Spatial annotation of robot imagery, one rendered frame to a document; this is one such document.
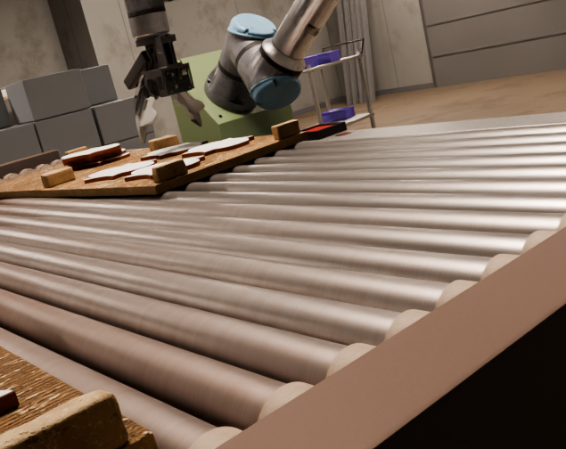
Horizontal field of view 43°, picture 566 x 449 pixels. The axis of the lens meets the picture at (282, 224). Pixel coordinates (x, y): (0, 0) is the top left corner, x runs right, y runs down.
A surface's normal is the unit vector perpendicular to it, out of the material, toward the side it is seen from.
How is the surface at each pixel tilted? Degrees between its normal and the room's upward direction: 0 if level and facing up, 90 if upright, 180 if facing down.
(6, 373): 0
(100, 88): 90
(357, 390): 0
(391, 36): 90
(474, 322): 0
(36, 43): 90
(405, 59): 90
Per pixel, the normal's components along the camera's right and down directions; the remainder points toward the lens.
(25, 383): -0.22, -0.95
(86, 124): 0.59, 0.06
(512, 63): -0.71, 0.32
